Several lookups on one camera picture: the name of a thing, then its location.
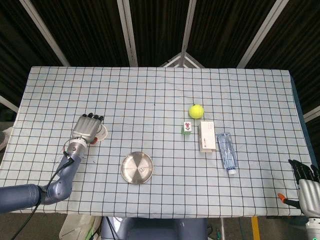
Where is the triangular aluminium frame brace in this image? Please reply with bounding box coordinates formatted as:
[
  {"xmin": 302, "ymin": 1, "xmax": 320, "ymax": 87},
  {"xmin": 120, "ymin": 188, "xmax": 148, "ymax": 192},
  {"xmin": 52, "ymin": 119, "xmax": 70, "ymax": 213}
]
[{"xmin": 159, "ymin": 51, "xmax": 206, "ymax": 68}]

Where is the white paper cup blue stripe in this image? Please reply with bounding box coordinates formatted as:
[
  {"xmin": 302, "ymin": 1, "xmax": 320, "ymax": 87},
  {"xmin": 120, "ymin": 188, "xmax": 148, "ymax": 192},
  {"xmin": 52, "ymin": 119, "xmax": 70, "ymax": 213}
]
[{"xmin": 96, "ymin": 124, "xmax": 109, "ymax": 142}]

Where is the clear plastic water bottle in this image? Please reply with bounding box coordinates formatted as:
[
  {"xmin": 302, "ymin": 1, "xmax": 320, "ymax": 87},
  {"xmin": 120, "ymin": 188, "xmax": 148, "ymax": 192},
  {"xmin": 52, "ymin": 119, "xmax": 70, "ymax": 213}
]
[{"xmin": 216, "ymin": 132, "xmax": 238, "ymax": 176}]

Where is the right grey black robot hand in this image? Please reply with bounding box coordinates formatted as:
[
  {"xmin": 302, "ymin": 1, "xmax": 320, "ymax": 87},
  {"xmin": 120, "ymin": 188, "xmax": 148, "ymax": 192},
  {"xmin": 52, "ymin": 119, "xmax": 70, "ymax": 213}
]
[{"xmin": 277, "ymin": 159, "xmax": 320, "ymax": 216}]

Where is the white cardboard box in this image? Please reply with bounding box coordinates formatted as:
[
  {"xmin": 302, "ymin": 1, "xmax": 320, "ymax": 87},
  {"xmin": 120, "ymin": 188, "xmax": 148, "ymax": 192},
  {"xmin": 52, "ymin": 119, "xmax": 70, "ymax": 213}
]
[{"xmin": 198, "ymin": 121, "xmax": 217, "ymax": 153}]

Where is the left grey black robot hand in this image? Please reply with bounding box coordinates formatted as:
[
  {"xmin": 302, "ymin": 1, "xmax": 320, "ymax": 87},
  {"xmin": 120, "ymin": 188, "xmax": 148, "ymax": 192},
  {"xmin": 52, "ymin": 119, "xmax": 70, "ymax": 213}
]
[{"xmin": 71, "ymin": 113, "xmax": 105, "ymax": 145}]

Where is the white plastic bag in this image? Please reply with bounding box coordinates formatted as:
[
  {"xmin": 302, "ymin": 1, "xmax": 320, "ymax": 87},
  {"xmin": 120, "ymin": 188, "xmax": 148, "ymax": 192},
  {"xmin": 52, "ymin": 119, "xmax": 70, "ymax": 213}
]
[{"xmin": 59, "ymin": 214, "xmax": 101, "ymax": 240}]

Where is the white aluminium frame post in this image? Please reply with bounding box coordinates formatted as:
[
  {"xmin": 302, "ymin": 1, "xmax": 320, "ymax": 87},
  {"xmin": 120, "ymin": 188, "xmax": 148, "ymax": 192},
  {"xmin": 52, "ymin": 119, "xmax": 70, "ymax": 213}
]
[
  {"xmin": 236, "ymin": 0, "xmax": 286, "ymax": 68},
  {"xmin": 116, "ymin": 0, "xmax": 139, "ymax": 67},
  {"xmin": 180, "ymin": 0, "xmax": 198, "ymax": 57},
  {"xmin": 19, "ymin": 0, "xmax": 71, "ymax": 67}
]

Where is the round steel plate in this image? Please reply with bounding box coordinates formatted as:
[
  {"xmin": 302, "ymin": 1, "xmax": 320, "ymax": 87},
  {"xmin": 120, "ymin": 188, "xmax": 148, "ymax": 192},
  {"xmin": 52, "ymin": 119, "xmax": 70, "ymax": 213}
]
[{"xmin": 120, "ymin": 151, "xmax": 155, "ymax": 185}]

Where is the light blue checkered tablecloth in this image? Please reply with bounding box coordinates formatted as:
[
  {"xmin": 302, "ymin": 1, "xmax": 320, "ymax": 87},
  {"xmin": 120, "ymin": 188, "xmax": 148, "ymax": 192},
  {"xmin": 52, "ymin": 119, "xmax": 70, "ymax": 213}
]
[{"xmin": 0, "ymin": 65, "xmax": 312, "ymax": 217}]

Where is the yellow tennis ball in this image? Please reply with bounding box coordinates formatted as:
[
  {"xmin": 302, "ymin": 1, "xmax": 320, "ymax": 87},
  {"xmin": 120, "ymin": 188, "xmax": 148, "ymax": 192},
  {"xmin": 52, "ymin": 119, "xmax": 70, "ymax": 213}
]
[{"xmin": 188, "ymin": 103, "xmax": 205, "ymax": 119}]

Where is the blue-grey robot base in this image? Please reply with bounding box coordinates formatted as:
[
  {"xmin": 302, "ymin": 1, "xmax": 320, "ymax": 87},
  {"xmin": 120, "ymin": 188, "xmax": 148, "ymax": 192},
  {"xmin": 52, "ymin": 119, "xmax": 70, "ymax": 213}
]
[{"xmin": 100, "ymin": 216, "xmax": 209, "ymax": 240}]

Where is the green white mahjong tile block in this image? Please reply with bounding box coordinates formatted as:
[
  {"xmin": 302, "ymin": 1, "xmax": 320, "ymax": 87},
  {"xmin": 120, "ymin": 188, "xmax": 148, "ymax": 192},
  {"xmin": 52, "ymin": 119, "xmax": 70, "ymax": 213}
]
[{"xmin": 181, "ymin": 121, "xmax": 193, "ymax": 137}]

